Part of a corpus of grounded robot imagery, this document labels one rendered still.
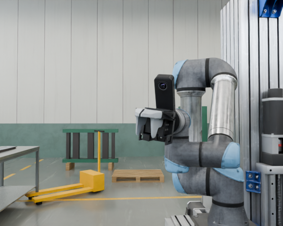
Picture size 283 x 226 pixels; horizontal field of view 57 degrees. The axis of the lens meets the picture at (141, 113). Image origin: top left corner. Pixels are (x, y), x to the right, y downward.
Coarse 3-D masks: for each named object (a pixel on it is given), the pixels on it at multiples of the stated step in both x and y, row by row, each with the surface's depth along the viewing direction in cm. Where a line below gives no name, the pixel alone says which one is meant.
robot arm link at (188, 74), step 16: (176, 64) 104; (192, 64) 101; (208, 64) 98; (176, 80) 103; (192, 80) 100; (208, 80) 99; (192, 96) 102; (192, 112) 101; (192, 128) 101; (176, 176) 102; (192, 176) 99; (192, 192) 101
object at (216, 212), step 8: (216, 208) 97; (224, 208) 95; (232, 208) 94; (240, 208) 95; (208, 216) 100; (216, 216) 96; (224, 216) 94; (232, 216) 93; (240, 216) 94; (208, 224) 99; (216, 224) 95; (224, 224) 94; (232, 224) 92; (240, 224) 93; (248, 224) 95
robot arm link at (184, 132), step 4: (184, 112) 79; (184, 116) 75; (188, 116) 81; (188, 120) 79; (188, 124) 79; (184, 128) 77; (188, 128) 79; (180, 132) 77; (184, 132) 78; (188, 132) 79; (176, 136) 77; (180, 136) 77
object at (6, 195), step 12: (0, 156) 346; (12, 156) 378; (36, 156) 480; (0, 168) 477; (36, 168) 479; (0, 180) 476; (36, 180) 479; (0, 192) 433; (12, 192) 433; (24, 192) 433; (0, 204) 372
